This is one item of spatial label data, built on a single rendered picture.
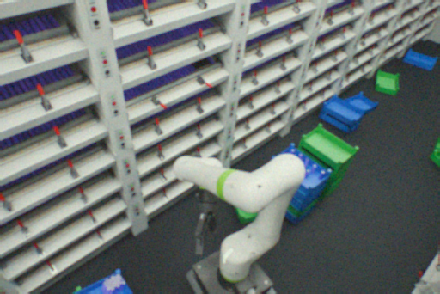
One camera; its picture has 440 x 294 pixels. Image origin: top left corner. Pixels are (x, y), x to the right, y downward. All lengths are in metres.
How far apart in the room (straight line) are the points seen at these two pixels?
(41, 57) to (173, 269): 1.32
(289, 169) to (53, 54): 0.84
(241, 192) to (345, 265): 1.29
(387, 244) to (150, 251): 1.47
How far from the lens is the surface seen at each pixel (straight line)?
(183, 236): 2.07
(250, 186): 0.99
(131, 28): 1.28
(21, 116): 1.27
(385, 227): 2.44
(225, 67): 1.73
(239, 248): 1.33
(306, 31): 2.23
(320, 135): 2.34
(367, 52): 3.48
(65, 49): 1.20
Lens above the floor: 1.82
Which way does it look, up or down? 45 degrees down
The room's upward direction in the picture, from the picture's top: 4 degrees clockwise
